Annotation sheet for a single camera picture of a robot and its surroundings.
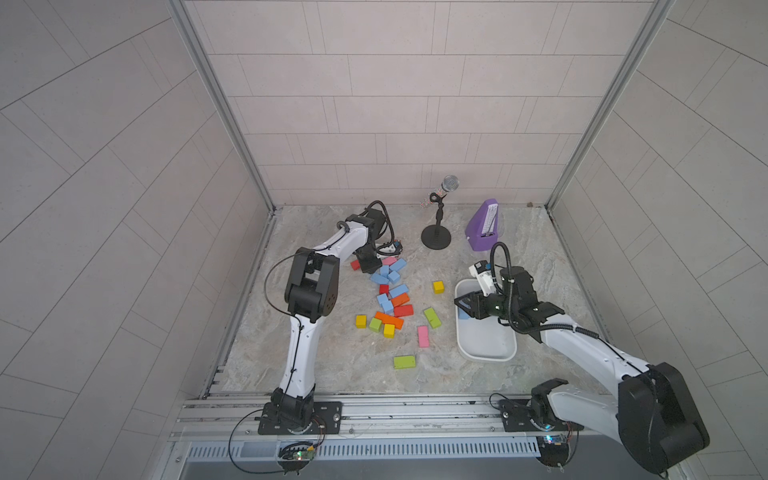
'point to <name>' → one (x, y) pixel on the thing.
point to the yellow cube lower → (389, 331)
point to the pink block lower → (423, 336)
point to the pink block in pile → (389, 260)
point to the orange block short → (400, 299)
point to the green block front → (404, 362)
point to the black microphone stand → (436, 236)
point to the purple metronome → (482, 230)
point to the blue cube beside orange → (387, 307)
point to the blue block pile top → (398, 265)
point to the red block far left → (355, 265)
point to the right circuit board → (553, 449)
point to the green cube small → (375, 325)
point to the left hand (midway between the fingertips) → (373, 261)
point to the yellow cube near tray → (438, 287)
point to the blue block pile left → (376, 278)
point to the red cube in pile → (383, 289)
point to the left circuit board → (296, 456)
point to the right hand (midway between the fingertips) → (459, 300)
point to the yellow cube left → (360, 321)
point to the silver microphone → (449, 184)
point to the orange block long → (389, 319)
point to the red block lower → (403, 310)
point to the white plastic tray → (483, 339)
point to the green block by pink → (432, 318)
